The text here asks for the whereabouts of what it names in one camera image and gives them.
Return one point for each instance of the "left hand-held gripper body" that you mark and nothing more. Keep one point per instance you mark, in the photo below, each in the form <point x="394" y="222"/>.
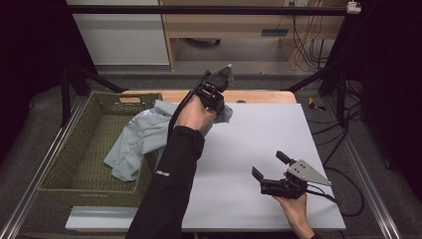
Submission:
<point x="216" y="83"/>

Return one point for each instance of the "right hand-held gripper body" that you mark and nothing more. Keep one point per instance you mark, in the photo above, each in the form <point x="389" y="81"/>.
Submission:
<point x="292" y="181"/>

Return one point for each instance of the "light grey-blue shirt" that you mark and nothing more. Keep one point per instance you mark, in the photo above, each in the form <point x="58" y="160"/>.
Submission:
<point x="146" y="136"/>

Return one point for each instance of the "green woven basket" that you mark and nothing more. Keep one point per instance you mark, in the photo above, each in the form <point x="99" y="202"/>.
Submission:
<point x="86" y="156"/>

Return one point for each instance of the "person's left hand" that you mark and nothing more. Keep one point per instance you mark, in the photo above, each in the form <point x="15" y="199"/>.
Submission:
<point x="194" y="116"/>

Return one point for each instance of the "person's right hand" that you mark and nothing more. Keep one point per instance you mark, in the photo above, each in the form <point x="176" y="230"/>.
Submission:
<point x="295" y="210"/>

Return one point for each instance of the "light grey board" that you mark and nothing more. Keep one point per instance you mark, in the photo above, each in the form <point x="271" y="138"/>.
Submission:
<point x="258" y="142"/>

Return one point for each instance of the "wooden table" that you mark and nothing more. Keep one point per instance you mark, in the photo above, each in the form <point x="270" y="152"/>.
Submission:
<point x="262" y="96"/>

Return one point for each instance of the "wooden desk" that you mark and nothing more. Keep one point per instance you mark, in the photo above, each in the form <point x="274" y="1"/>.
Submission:
<point x="232" y="25"/>

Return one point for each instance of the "yellow and black clip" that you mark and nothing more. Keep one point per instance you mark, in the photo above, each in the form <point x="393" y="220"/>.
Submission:
<point x="314" y="105"/>

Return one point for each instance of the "black metal stand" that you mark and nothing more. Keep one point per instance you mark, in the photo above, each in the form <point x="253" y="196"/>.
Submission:
<point x="331" y="79"/>
<point x="78" y="83"/>

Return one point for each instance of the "white cabinet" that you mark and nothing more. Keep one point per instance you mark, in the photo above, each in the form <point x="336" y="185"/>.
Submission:
<point x="122" y="36"/>

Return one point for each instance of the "white small device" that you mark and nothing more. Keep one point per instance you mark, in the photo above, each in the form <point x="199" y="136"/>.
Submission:
<point x="353" y="7"/>

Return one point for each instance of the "black frame bar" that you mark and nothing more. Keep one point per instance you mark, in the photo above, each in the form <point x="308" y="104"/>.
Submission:
<point x="199" y="10"/>

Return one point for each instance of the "aluminium rail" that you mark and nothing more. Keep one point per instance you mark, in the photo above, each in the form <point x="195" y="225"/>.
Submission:
<point x="36" y="176"/>
<point x="368" y="186"/>

